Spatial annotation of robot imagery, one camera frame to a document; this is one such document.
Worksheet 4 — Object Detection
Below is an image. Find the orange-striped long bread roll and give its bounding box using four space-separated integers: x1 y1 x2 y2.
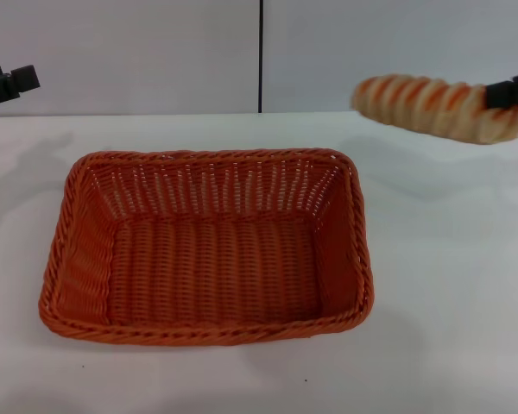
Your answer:
349 73 518 146

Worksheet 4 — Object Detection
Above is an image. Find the orange woven plastic basket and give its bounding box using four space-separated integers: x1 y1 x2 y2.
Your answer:
37 148 376 348

